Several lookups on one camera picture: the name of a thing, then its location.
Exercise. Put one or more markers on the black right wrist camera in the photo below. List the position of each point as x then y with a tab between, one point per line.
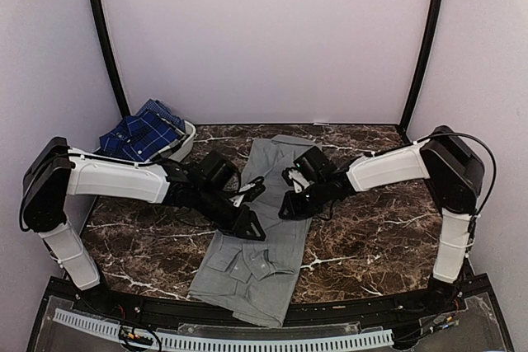
311	167

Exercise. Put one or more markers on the black white checked shirt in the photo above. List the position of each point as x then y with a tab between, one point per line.
171	148

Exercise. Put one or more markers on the white slotted cable duct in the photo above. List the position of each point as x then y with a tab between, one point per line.
166	341

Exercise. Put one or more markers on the black right frame post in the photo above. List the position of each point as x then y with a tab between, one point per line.
429	32

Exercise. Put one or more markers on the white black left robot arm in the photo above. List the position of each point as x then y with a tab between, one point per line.
60	171

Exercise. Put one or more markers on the blue small-check shirt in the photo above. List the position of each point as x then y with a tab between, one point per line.
164	112

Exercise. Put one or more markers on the white laundry basket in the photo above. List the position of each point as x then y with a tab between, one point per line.
186	147

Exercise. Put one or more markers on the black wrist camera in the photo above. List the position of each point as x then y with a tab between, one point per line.
219	175
311	167

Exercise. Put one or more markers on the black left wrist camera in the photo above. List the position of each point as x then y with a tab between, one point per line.
219	175

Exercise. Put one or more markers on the black frame post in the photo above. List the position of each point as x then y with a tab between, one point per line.
104	39
429	32

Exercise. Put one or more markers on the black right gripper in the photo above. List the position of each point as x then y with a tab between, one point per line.
294	209

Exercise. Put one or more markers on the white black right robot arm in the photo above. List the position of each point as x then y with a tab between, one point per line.
454	171

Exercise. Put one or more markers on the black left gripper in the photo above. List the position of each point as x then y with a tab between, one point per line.
248	216

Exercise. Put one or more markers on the blue plaid shirt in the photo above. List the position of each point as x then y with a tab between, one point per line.
138	138

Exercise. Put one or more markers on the black left frame post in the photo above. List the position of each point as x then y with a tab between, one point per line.
104	39

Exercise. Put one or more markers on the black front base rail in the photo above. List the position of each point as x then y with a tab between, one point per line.
234	303

